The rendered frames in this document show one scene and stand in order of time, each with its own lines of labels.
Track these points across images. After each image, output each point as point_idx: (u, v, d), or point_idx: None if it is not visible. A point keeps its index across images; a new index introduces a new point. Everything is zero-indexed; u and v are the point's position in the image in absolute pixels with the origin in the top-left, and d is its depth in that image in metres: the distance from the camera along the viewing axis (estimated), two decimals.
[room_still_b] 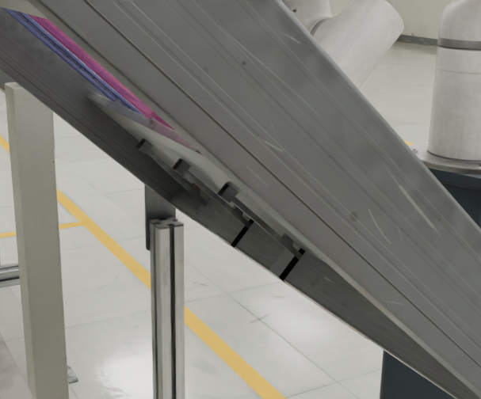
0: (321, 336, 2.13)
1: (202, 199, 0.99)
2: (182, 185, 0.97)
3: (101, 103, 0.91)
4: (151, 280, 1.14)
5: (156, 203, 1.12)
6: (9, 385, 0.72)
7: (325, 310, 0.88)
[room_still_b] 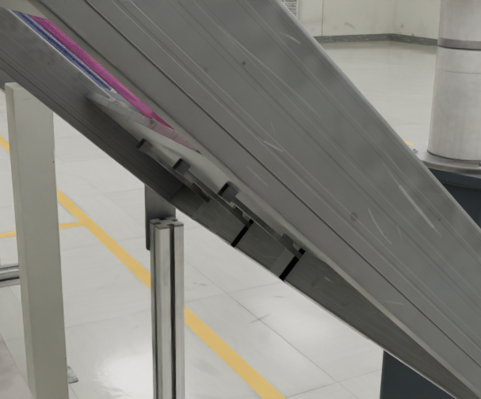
0: (321, 336, 2.13)
1: (204, 196, 0.99)
2: (184, 183, 0.97)
3: (101, 103, 0.91)
4: (151, 280, 1.14)
5: (156, 203, 1.12)
6: (9, 385, 0.72)
7: (325, 310, 0.88)
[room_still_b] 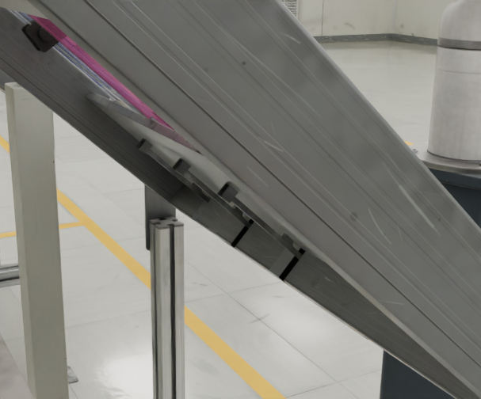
0: (321, 336, 2.13)
1: (204, 196, 0.99)
2: (184, 183, 0.97)
3: (101, 103, 0.91)
4: (151, 280, 1.14)
5: (156, 203, 1.12)
6: (9, 385, 0.72)
7: (325, 310, 0.88)
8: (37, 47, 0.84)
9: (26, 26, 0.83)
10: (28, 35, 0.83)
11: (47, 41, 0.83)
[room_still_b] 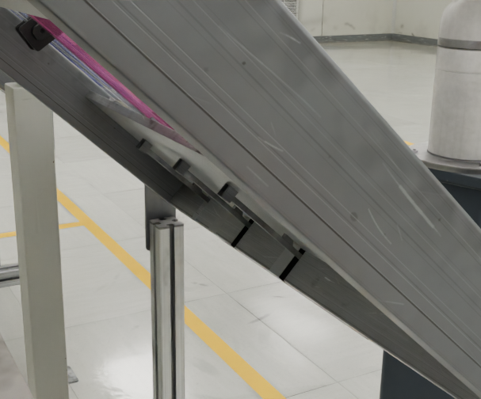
0: (321, 336, 2.13)
1: (204, 196, 0.99)
2: (184, 183, 0.97)
3: (101, 103, 0.91)
4: (151, 280, 1.14)
5: (156, 203, 1.12)
6: (9, 385, 0.72)
7: (325, 310, 0.88)
8: (31, 46, 0.84)
9: (19, 24, 0.83)
10: (20, 33, 0.83)
11: (41, 39, 0.82)
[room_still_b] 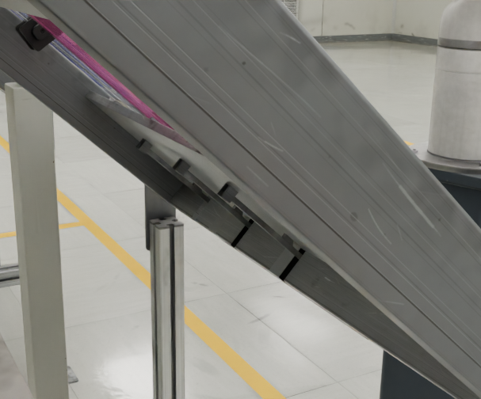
0: (321, 336, 2.13)
1: (204, 196, 0.99)
2: (184, 183, 0.97)
3: (101, 103, 0.91)
4: (151, 280, 1.14)
5: (156, 203, 1.12)
6: (9, 385, 0.72)
7: (325, 310, 0.88)
8: (31, 46, 0.84)
9: (20, 25, 0.83)
10: (21, 34, 0.83)
11: (41, 40, 0.82)
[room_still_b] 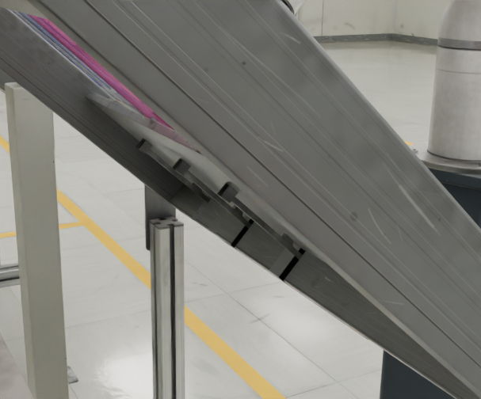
0: (321, 336, 2.13)
1: (204, 196, 0.99)
2: (184, 183, 0.97)
3: (101, 103, 0.91)
4: (151, 280, 1.14)
5: (156, 203, 1.12)
6: (9, 385, 0.72)
7: (325, 310, 0.88)
8: None
9: None
10: None
11: None
